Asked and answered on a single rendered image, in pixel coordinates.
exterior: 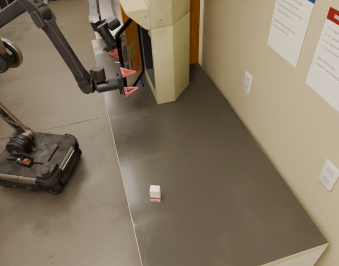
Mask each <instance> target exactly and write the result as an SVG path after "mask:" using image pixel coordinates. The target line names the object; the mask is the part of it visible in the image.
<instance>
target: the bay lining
mask: <svg viewBox="0 0 339 266"><path fill-rule="evenodd" d="M141 30H142V39H143V49H144V58H145V68H146V70H147V69H153V56H152V44H151V38H150V36H149V35H148V30H146V29H144V28H143V27H142V26H141Z"/></svg>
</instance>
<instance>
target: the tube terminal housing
mask: <svg viewBox="0 0 339 266"><path fill-rule="evenodd" d="M144 2H145V3H146V5H147V6H148V8H149V14H150V26H151V29H149V30H148V31H149V33H150V38H151V44H152V56H153V60H154V70H155V71H154V80H155V89H154V87H153V85H152V83H151V81H150V78H149V76H148V74H147V72H145V76H146V79H147V81H148V84H149V86H150V88H151V90H152V93H153V95H154V97H155V99H156V102H157V104H161V103H166V102H171V101H175V100H176V99H177V98H178V97H179V95H180V94H181V93H182V92H183V91H184V89H185V88H186V87H187V86H188V85H189V66H190V0H144ZM145 70H146V68H145Z"/></svg>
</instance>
